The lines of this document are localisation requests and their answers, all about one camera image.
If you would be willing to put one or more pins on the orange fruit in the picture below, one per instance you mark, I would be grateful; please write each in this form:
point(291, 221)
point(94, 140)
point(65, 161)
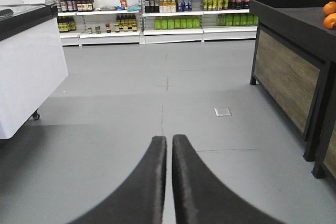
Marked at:
point(329, 21)
point(329, 8)

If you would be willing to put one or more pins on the orange fruit upper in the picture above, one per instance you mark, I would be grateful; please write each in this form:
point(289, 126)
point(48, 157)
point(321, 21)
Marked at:
point(329, 8)

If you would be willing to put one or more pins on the white chest freezer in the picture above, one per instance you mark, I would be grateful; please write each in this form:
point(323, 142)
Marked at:
point(33, 63)

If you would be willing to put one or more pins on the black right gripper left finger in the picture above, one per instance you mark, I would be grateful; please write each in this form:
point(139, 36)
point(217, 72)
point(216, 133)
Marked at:
point(140, 198)

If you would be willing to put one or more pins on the black wooden produce stand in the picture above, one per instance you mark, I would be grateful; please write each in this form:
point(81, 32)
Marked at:
point(294, 62)

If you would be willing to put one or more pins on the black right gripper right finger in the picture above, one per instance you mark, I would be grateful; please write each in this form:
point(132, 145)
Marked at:
point(200, 197)

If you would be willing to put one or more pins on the steel floor socket plate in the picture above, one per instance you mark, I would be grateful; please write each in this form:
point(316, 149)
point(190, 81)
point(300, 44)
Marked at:
point(222, 112)

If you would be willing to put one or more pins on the orange fruit lower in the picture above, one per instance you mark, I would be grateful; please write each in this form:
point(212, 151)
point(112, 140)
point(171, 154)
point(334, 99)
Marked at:
point(329, 21)

